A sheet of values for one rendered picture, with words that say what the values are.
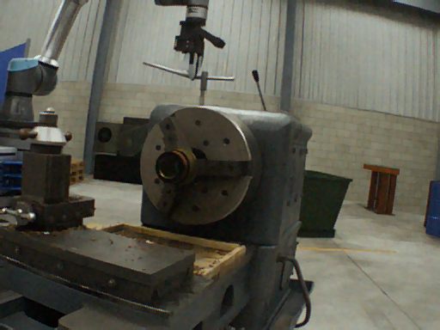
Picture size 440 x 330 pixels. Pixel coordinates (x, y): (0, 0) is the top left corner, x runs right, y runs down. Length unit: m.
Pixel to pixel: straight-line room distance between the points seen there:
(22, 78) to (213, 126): 0.72
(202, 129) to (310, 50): 10.59
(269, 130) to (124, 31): 10.78
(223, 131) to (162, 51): 10.51
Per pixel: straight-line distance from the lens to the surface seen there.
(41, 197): 0.76
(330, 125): 11.50
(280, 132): 1.29
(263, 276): 1.34
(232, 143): 1.15
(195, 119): 1.19
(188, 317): 0.66
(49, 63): 1.66
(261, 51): 11.53
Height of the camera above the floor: 1.15
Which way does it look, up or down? 3 degrees down
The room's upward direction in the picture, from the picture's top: 6 degrees clockwise
